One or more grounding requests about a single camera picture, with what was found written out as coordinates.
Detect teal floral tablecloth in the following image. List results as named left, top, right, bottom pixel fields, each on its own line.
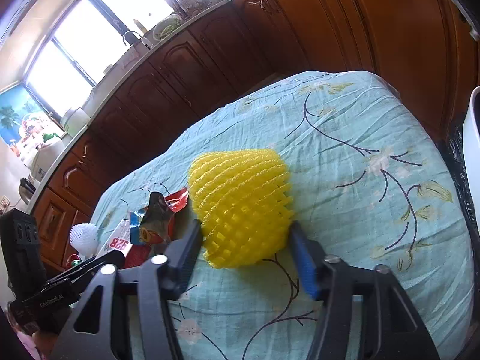
left=91, top=71, right=474, bottom=359

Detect brown wooden kitchen cabinets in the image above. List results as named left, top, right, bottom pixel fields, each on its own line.
left=31, top=0, right=479, bottom=273

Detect green vegetable bowl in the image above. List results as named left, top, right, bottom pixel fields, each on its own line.
left=152, top=13, right=182, bottom=41

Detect colourful crumpled snack bag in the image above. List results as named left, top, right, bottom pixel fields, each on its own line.
left=124, top=188, right=189, bottom=268

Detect white trash bin black liner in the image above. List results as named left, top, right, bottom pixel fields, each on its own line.
left=446, top=85, right=480, bottom=271

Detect white foam fruit net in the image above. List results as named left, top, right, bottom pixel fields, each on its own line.
left=69, top=223, right=98, bottom=258

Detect white rice cooker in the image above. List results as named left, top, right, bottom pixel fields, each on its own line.
left=30, top=136, right=64, bottom=181

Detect blue wall picture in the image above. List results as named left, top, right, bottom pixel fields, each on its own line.
left=0, top=85, right=44, bottom=145

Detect yellow foam fruit net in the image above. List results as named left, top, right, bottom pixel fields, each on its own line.
left=188, top=149, right=294, bottom=269

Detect crumpled white red bag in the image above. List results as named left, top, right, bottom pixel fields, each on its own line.
left=96, top=219, right=133, bottom=258

